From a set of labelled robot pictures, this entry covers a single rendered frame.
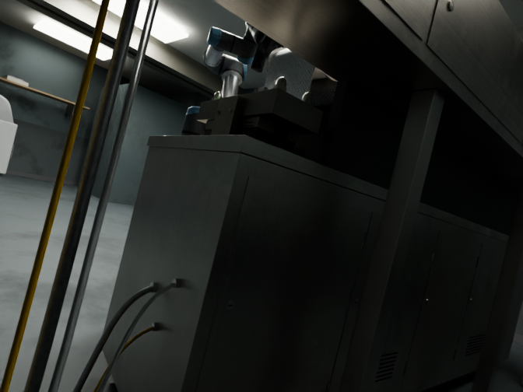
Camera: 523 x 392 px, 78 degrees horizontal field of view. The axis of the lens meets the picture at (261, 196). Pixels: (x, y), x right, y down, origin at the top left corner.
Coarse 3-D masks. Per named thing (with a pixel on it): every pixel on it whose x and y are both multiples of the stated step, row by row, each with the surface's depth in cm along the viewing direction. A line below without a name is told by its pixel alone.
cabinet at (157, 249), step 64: (192, 192) 84; (256, 192) 73; (320, 192) 86; (128, 256) 113; (192, 256) 77; (256, 256) 76; (320, 256) 89; (448, 256) 140; (128, 320) 101; (192, 320) 71; (256, 320) 79; (320, 320) 94; (448, 320) 150; (512, 320) 214; (128, 384) 92; (192, 384) 71; (256, 384) 82; (320, 384) 98; (384, 384) 122
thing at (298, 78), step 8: (272, 72) 111; (280, 72) 108; (288, 72) 104; (296, 72) 101; (304, 72) 98; (312, 72) 95; (272, 80) 110; (288, 80) 104; (296, 80) 101; (304, 80) 97; (272, 88) 110; (288, 88) 103; (296, 88) 100; (304, 88) 97; (296, 96) 99
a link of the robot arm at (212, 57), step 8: (216, 32) 136; (224, 32) 138; (208, 40) 138; (216, 40) 137; (224, 40) 138; (232, 40) 138; (208, 48) 157; (216, 48) 143; (224, 48) 140; (232, 48) 140; (208, 56) 162; (216, 56) 154; (208, 64) 170; (216, 64) 171; (216, 72) 178
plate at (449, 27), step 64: (256, 0) 61; (320, 0) 57; (384, 0) 58; (448, 0) 70; (320, 64) 81; (384, 64) 73; (448, 64) 74; (512, 64) 97; (448, 128) 105; (512, 128) 105
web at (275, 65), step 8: (272, 56) 114; (280, 56) 110; (288, 56) 106; (296, 56) 103; (272, 64) 112; (280, 64) 109; (288, 64) 105; (296, 64) 102; (304, 64) 99; (312, 80) 113; (320, 80) 109; (328, 80) 106; (312, 88) 111; (320, 88) 108; (328, 88) 105; (320, 96) 108; (328, 96) 105; (320, 104) 109
